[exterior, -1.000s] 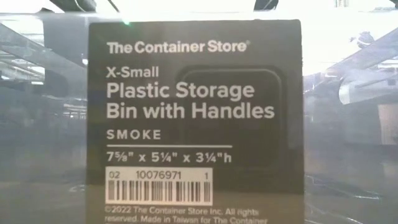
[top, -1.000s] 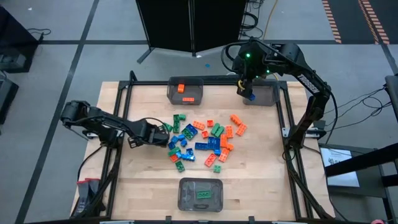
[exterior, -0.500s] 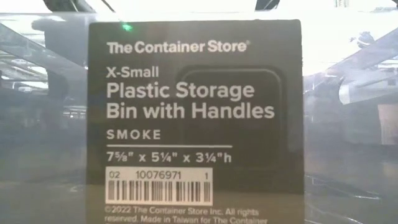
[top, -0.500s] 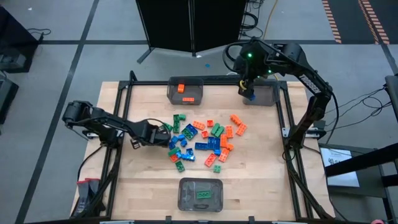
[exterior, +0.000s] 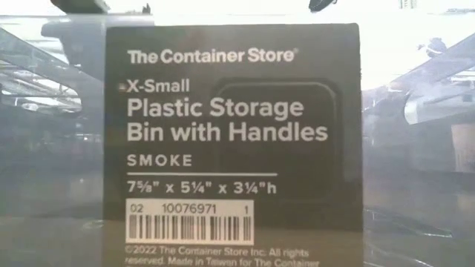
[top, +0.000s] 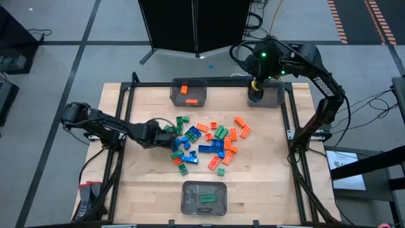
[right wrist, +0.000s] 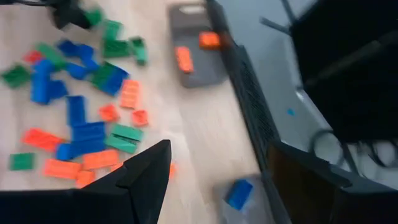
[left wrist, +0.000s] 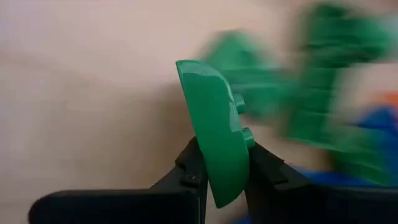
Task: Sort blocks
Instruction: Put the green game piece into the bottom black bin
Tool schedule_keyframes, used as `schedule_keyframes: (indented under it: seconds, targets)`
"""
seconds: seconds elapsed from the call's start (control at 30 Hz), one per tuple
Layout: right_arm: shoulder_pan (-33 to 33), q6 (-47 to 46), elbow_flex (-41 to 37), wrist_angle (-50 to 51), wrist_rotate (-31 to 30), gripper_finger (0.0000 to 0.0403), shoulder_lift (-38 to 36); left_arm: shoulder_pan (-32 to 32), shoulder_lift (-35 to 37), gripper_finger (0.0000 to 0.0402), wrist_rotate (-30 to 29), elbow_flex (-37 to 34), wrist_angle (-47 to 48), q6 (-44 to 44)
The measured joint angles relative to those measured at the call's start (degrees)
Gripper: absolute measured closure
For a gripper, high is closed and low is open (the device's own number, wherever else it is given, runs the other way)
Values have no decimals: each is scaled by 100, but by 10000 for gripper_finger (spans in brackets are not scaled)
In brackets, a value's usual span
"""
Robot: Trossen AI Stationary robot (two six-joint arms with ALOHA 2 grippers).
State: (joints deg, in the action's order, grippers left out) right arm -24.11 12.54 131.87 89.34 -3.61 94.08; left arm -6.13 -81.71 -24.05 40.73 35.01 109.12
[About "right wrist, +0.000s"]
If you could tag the black partition screen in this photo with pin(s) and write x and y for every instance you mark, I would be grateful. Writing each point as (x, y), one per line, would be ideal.
(342, 77)

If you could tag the blue floor dot sticker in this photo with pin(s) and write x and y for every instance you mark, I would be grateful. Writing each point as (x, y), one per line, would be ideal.
(291, 112)

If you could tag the black aluminium table frame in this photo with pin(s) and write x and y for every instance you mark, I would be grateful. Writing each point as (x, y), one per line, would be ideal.
(248, 93)

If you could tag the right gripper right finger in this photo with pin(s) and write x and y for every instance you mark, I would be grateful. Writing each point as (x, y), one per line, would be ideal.
(326, 202)

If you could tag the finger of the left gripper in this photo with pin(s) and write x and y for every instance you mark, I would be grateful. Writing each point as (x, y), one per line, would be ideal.
(70, 15)

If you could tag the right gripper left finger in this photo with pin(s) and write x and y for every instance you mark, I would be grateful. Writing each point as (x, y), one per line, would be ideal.
(109, 205)

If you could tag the small orange duplo block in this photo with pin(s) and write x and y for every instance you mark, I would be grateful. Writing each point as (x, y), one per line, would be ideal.
(32, 56)
(109, 112)
(140, 117)

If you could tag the small blue duplo block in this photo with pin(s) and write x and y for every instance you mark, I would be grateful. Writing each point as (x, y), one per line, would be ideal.
(42, 68)
(66, 46)
(58, 88)
(87, 57)
(76, 71)

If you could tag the green duplo block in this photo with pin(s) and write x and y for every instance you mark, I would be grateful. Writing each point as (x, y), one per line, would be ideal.
(15, 75)
(112, 29)
(101, 73)
(127, 132)
(93, 16)
(49, 54)
(121, 143)
(21, 161)
(139, 49)
(116, 48)

